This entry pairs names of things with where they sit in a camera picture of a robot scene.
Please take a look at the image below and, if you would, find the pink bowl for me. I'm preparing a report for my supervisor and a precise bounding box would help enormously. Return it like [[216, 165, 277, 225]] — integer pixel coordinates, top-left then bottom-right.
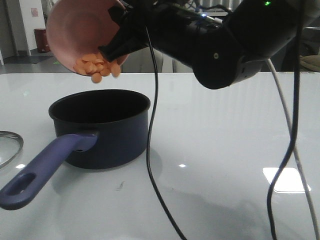
[[46, 0, 120, 72]]

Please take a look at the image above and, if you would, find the left grey upholstered chair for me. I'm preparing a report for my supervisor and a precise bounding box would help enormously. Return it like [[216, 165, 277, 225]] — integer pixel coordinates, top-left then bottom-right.
[[120, 47, 165, 74]]

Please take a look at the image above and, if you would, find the orange ham slices pile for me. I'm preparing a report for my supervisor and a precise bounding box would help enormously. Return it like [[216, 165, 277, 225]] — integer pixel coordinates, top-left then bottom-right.
[[73, 53, 121, 84]]

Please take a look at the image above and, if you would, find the right grey upholstered chair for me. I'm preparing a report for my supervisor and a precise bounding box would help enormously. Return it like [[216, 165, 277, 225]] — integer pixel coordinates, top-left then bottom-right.
[[172, 58, 193, 73]]

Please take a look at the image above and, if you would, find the white cable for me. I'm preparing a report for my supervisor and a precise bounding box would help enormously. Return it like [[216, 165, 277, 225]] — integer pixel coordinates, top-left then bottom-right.
[[264, 58, 320, 240]]

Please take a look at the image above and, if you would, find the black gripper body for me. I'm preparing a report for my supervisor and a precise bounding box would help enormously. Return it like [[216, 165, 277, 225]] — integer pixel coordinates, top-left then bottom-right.
[[117, 0, 225, 68]]

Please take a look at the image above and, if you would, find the olive cushion seat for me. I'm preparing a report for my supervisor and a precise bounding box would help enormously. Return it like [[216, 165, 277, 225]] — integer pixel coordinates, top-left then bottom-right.
[[299, 55, 320, 72]]

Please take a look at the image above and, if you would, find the glass lid with blue knob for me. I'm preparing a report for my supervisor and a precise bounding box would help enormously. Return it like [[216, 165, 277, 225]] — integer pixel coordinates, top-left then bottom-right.
[[0, 130, 24, 169]]

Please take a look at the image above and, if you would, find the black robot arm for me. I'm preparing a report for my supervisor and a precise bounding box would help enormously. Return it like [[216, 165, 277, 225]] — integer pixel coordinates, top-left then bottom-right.
[[99, 0, 320, 90]]

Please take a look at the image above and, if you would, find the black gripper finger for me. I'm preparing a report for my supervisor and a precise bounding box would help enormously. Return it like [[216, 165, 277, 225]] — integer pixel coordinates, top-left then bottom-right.
[[98, 37, 148, 62], [107, 1, 134, 28]]

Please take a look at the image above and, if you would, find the grey upholstered chair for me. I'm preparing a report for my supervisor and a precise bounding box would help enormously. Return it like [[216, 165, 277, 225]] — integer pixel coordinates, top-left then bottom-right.
[[172, 58, 193, 73], [120, 47, 165, 74]]

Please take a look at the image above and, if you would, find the dark blue saucepan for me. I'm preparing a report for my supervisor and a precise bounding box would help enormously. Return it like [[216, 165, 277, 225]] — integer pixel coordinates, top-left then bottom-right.
[[0, 89, 151, 210]]

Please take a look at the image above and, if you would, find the thick black cable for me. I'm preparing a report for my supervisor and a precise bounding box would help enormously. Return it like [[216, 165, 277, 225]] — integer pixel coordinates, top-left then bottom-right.
[[266, 0, 306, 240]]

